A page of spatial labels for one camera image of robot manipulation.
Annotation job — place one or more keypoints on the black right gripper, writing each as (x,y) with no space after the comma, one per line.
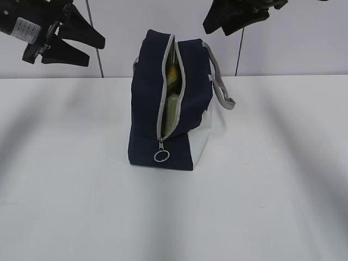
(232,16)

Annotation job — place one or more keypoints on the green lidded glass container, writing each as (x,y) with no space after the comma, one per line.
(169,118)

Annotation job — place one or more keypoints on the navy insulated lunch bag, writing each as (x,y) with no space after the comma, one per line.
(200,82)

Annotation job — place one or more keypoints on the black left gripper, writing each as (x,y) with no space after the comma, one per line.
(33,21)

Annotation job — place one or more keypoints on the yellow banana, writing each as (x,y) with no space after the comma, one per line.
(173,77)

